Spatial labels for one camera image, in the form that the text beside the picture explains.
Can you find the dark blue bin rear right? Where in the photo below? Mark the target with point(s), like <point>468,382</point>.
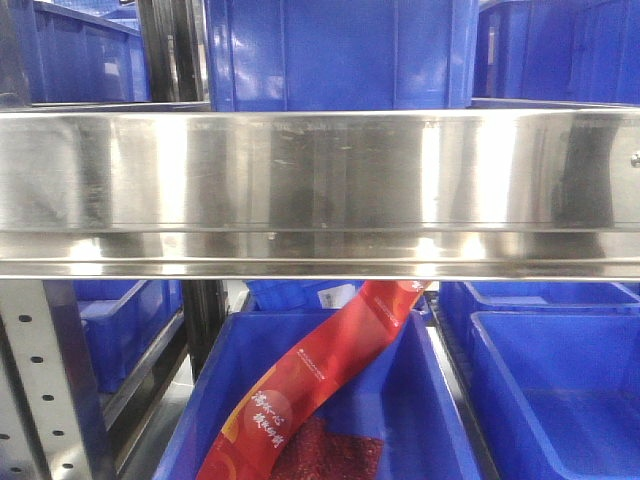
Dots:
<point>458,300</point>

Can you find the dark blue bin lower centre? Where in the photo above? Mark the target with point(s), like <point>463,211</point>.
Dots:
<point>401,399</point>

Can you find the perforated steel upright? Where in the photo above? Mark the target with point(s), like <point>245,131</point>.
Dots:
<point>43,325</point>

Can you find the dark blue bin far left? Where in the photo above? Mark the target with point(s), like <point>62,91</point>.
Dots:
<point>121,318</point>

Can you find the dark blue bin upper left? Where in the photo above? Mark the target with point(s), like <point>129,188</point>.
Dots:
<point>71,56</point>

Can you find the dark blue bin upper right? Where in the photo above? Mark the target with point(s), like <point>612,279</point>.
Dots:
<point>580,51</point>

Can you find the dark blue bin lower right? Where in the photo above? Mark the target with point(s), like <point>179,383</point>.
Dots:
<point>557,396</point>

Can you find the dark blue bin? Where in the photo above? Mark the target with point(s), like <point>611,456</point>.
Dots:
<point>341,55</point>
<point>71,56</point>
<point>580,51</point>
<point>284,295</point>
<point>121,318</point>
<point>458,300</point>
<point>557,396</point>
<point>401,399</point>

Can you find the dark blue bin upper centre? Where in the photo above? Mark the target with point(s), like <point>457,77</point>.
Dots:
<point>341,55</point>

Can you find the right shelf steel rail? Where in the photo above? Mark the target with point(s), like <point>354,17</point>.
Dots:
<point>454,194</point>

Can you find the dark blue bin rear centre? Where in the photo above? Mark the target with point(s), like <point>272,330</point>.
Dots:
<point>284,295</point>

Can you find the red snack package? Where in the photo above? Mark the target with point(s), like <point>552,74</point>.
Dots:
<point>270,414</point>

